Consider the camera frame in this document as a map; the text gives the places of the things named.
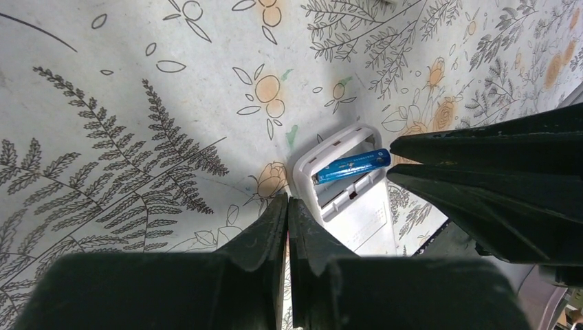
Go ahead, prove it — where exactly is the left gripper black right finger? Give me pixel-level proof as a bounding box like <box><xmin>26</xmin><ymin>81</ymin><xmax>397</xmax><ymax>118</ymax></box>
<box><xmin>287</xmin><ymin>198</ymin><xmax>529</xmax><ymax>329</ymax></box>

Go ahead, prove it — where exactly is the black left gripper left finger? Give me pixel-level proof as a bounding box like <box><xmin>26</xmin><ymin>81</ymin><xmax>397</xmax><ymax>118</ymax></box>
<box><xmin>14</xmin><ymin>194</ymin><xmax>289</xmax><ymax>329</ymax></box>

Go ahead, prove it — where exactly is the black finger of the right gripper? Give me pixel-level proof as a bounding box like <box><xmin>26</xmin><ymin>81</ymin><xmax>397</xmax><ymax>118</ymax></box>
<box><xmin>387</xmin><ymin>164</ymin><xmax>582</xmax><ymax>265</ymax></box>
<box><xmin>390</xmin><ymin>104</ymin><xmax>582</xmax><ymax>165</ymax></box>

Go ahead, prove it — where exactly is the blue AAA battery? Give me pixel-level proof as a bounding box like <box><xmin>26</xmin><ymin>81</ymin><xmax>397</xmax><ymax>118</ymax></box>
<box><xmin>312</xmin><ymin>148</ymin><xmax>391</xmax><ymax>185</ymax></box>

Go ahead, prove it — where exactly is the floral patterned table mat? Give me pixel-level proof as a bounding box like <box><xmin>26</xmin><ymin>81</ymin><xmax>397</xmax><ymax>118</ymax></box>
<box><xmin>1</xmin><ymin>1</ymin><xmax>582</xmax><ymax>329</ymax></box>

